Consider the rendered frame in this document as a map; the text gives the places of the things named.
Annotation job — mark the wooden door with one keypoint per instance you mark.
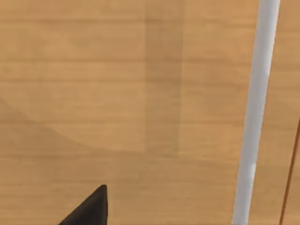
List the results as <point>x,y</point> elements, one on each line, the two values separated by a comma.
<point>294,187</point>
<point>131,93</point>

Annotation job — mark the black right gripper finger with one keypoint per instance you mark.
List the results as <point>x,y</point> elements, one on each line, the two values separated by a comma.
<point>93,208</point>

